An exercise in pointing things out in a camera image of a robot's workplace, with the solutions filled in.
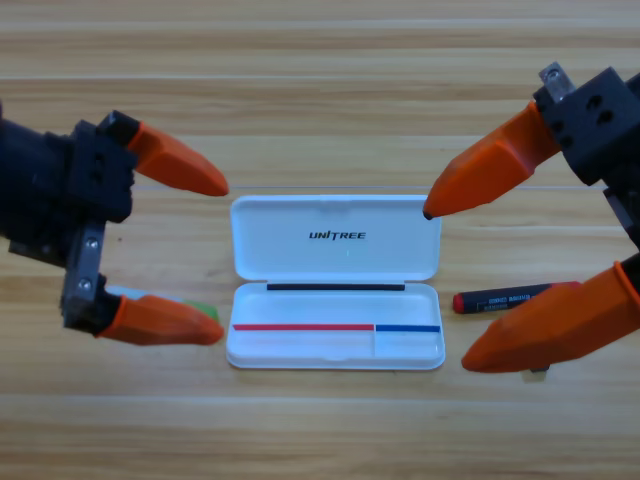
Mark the white Unitree pencil case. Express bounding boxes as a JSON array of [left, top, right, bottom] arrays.
[[225, 194, 446, 371]]

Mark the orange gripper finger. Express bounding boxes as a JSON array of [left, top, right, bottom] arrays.
[[96, 293, 226, 348], [459, 259, 640, 375]]

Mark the green eraser bar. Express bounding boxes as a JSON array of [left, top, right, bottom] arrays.
[[106, 285, 222, 324]]

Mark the red black marker pen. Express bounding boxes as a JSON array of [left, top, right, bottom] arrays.
[[452, 281, 584, 316]]

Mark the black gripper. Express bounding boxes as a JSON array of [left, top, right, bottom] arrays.
[[422, 61, 640, 297], [0, 109, 231, 337]]

